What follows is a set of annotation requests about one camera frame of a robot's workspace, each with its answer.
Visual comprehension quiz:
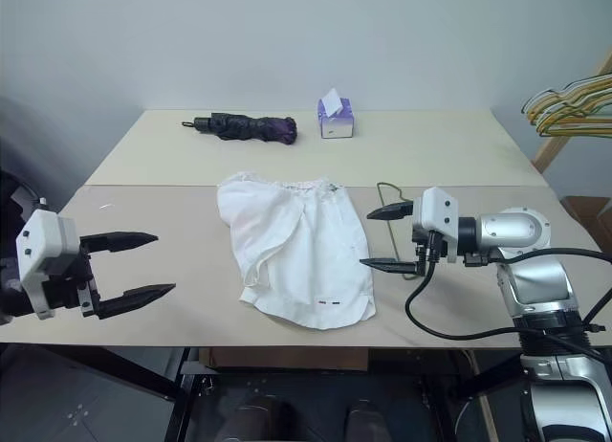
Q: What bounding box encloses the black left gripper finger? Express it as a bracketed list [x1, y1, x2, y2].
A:
[97, 282, 178, 320]
[78, 231, 160, 256]

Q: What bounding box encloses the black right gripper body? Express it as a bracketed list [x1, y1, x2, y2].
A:
[411, 226, 448, 276]

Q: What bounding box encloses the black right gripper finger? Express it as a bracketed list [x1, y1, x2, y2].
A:
[359, 257, 425, 275]
[366, 200, 415, 222]

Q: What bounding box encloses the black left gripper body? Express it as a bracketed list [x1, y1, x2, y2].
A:
[41, 237, 104, 319]

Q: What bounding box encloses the thin wire clothes hanger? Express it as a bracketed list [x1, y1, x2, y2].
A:
[376, 181, 418, 283]

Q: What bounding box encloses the white garment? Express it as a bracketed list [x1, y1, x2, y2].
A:
[215, 170, 378, 330]

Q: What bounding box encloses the purple white tissue box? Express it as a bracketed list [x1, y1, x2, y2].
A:
[316, 87, 356, 141]

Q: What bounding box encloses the wooden clothes rack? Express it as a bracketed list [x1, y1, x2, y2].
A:
[530, 44, 612, 176]

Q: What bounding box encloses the dark rounded shape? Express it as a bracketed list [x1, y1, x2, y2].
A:
[231, 396, 289, 442]
[344, 397, 390, 442]

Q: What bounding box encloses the thin wooden slat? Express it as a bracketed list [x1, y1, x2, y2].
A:
[470, 350, 504, 442]

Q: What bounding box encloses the brown cardboard box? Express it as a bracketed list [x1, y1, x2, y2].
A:
[558, 195, 612, 254]

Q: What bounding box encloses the folded dark purple umbrella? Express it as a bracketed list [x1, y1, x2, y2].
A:
[181, 112, 299, 146]

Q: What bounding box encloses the bunch of coloured hangers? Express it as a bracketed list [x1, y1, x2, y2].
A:
[520, 73, 612, 116]

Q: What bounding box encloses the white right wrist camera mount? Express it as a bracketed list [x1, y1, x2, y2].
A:
[411, 187, 462, 264]

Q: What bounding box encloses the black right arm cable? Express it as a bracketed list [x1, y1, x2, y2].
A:
[404, 231, 612, 362]

